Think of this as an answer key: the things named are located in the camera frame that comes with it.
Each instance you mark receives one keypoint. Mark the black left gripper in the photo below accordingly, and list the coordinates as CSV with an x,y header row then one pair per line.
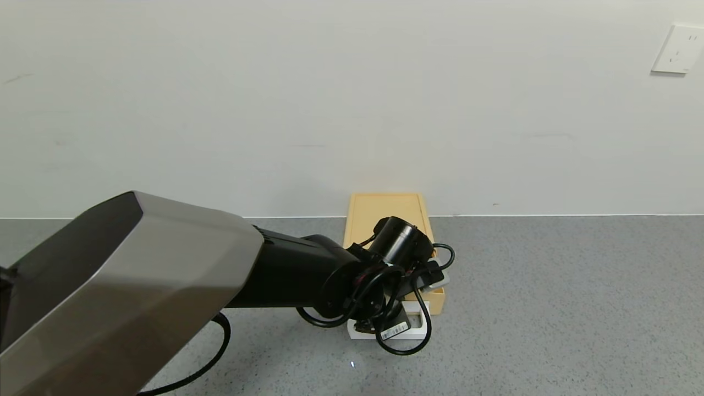
x,y
394,330

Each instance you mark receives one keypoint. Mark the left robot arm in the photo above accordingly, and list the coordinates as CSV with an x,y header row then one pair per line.
x,y
165,264

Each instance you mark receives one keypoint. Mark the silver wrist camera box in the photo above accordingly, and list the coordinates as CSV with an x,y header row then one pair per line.
x,y
437,281

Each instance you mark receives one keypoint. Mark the white wall socket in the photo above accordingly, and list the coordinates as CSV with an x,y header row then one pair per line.
x,y
677,48

